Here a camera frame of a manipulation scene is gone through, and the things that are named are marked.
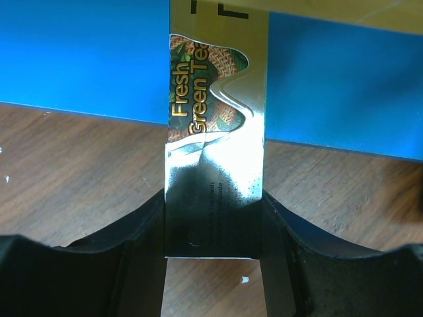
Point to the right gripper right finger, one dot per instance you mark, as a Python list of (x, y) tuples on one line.
[(307, 271)]

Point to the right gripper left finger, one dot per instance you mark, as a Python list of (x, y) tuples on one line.
[(116, 271)]

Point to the teal green tea toothpaste box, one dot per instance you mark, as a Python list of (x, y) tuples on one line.
[(215, 148)]

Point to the blue shelf with coloured boards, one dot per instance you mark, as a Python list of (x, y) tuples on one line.
[(330, 84)]

